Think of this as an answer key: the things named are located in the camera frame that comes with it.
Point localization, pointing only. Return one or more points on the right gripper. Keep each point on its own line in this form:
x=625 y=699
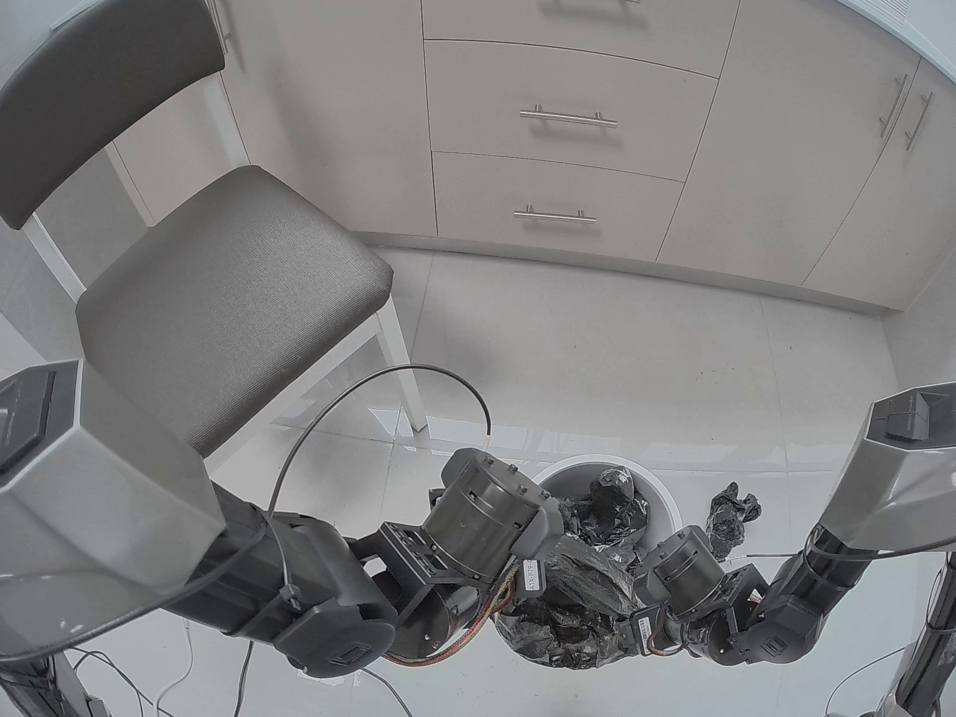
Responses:
x=653 y=628

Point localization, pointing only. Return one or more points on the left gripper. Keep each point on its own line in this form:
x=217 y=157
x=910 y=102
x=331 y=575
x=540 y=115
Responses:
x=544 y=529

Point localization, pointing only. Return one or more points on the black plastic bag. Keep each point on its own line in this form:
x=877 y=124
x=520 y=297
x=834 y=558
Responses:
x=582 y=572

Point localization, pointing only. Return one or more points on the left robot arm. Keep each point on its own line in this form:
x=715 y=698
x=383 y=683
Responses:
x=97 y=490

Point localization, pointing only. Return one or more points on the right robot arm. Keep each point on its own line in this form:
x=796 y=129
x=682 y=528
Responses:
x=896 y=475

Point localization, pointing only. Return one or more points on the white trash bin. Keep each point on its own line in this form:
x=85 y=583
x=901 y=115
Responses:
x=661 y=505

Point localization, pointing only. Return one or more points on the crumpled black plastic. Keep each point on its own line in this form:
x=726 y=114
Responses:
x=728 y=516

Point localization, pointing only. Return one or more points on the grey chair with white legs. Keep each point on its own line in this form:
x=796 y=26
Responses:
x=224 y=288

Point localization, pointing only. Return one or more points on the beige cabinet with drawers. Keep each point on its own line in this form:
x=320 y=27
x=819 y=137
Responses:
x=560 y=72

